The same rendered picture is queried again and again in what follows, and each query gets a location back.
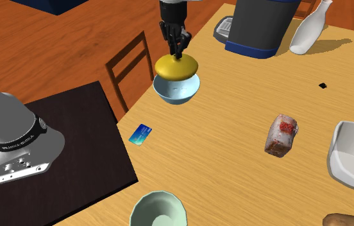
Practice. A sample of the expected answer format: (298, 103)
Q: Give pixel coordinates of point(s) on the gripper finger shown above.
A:
(168, 33)
(184, 39)

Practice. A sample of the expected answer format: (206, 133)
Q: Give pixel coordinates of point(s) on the yellow domed squash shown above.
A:
(176, 67)

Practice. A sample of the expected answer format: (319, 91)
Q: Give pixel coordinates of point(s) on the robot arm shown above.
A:
(11, 125)

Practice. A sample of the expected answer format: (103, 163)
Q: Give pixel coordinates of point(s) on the grey flat scale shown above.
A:
(222, 29)

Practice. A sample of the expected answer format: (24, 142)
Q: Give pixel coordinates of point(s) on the brown wooden chair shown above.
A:
(127, 64)
(305, 9)

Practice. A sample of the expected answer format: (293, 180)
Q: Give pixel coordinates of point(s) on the light blue bowl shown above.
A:
(177, 92)

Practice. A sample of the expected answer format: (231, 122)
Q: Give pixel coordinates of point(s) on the dark grey appliance blue base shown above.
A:
(258, 28)

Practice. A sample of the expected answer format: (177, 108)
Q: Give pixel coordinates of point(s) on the blue card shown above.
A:
(140, 135)

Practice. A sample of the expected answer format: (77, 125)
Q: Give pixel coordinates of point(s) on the light wooden table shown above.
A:
(227, 140)

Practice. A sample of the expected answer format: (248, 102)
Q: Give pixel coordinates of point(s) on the dark blue furniture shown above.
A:
(52, 5)

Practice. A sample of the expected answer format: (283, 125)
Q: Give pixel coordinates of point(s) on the white bottle vase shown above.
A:
(306, 34)

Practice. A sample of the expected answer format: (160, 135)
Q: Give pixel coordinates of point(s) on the wrapped meat package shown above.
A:
(281, 137)

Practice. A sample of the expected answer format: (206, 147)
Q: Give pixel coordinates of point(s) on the small black object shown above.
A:
(322, 85)

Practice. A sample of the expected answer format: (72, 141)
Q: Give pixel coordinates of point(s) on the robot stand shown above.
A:
(80, 150)

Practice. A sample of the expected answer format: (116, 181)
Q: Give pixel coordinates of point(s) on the pale green bowl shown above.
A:
(152, 208)

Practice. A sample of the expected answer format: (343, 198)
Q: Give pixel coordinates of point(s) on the brown potato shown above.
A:
(345, 220)

